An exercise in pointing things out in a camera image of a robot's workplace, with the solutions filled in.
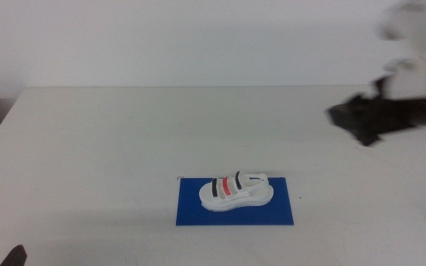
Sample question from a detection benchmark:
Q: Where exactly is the white sandal with coloured straps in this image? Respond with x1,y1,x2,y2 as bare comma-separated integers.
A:
198,170,274,213

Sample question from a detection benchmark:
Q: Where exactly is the blue rectangular mat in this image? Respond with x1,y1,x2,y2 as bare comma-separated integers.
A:
175,177,295,227

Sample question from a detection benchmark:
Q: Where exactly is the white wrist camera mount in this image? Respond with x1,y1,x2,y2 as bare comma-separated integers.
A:
382,58,426,101

